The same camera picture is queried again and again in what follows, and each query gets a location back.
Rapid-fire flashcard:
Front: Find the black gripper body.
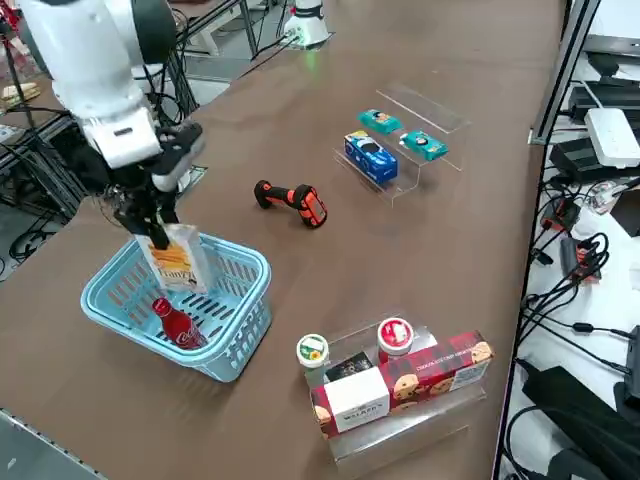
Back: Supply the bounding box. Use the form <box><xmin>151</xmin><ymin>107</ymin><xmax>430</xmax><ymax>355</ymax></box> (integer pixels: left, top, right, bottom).
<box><xmin>109</xmin><ymin>122</ymin><xmax>206</xmax><ymax>202</ymax></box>

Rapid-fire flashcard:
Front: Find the white orange cookie box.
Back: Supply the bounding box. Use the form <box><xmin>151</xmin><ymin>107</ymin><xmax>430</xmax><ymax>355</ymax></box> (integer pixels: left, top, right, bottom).
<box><xmin>135</xmin><ymin>223</ymin><xmax>209</xmax><ymax>295</ymax></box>

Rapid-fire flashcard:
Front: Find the red Coca-Cola bottle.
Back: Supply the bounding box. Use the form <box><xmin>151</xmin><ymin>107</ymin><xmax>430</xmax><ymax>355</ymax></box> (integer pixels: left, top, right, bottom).
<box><xmin>151</xmin><ymin>295</ymin><xmax>209</xmax><ymax>351</ymax></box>

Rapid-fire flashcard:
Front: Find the black orange barcode scanner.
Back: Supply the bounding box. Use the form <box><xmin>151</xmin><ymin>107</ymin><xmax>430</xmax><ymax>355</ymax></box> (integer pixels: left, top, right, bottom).
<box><xmin>253</xmin><ymin>178</ymin><xmax>330</xmax><ymax>230</ymax></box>

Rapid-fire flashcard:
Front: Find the blue plastic shopping basket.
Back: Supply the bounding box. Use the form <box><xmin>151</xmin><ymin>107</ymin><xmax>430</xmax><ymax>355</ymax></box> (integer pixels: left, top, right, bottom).
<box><xmin>79</xmin><ymin>222</ymin><xmax>274</xmax><ymax>384</ymax></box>

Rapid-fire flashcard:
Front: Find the blue Oreo cookie box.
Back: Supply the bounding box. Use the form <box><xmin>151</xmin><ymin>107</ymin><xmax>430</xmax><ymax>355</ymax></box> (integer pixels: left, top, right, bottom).
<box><xmin>343</xmin><ymin>130</ymin><xmax>400</xmax><ymax>187</ymax></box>

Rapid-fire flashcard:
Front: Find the green-lid white cup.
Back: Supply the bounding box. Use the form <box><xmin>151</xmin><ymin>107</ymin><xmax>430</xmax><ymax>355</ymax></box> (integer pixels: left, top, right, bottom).
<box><xmin>295</xmin><ymin>333</ymin><xmax>332</xmax><ymax>389</ymax></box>

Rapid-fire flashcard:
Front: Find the teal snack packet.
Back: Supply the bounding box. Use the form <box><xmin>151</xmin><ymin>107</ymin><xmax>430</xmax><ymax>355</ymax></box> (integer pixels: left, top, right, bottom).
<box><xmin>356</xmin><ymin>108</ymin><xmax>404</xmax><ymax>135</ymax></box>
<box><xmin>399</xmin><ymin>129</ymin><xmax>450</xmax><ymax>162</ymax></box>

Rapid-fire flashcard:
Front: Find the small black box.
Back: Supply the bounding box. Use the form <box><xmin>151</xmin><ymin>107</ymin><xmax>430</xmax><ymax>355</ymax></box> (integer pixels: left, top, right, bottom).
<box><xmin>323</xmin><ymin>351</ymin><xmax>375</xmax><ymax>385</ymax></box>

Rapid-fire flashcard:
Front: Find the clear acrylic tiered shelf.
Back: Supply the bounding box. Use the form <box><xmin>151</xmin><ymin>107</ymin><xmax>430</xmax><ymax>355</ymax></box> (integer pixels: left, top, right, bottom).
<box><xmin>332</xmin><ymin>82</ymin><xmax>474</xmax><ymax>209</ymax></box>
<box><xmin>302</xmin><ymin>319</ymin><xmax>489</xmax><ymax>464</ymax></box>

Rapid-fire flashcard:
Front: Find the red-lid cup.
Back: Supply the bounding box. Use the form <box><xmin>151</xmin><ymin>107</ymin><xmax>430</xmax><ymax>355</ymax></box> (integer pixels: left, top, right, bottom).
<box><xmin>375</xmin><ymin>318</ymin><xmax>416</xmax><ymax>365</ymax></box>

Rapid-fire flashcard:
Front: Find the red tartan cookie box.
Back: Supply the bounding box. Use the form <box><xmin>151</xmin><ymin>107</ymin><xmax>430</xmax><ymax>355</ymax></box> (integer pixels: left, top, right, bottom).
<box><xmin>309</xmin><ymin>329</ymin><xmax>496</xmax><ymax>441</ymax></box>

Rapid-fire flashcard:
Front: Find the black power adapter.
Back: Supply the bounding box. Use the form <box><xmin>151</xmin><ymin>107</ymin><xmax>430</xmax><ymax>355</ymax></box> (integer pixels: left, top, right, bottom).
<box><xmin>548</xmin><ymin>137</ymin><xmax>621</xmax><ymax>185</ymax></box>

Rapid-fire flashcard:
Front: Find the black orange charger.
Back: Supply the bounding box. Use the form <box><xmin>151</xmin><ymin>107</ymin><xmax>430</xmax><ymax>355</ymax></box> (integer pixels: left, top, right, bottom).
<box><xmin>558</xmin><ymin>234</ymin><xmax>609</xmax><ymax>285</ymax></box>

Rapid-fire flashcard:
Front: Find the aluminium stand post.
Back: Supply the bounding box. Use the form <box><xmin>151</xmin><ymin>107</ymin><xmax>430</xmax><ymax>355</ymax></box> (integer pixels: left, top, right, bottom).
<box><xmin>528</xmin><ymin>0</ymin><xmax>601</xmax><ymax>147</ymax></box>

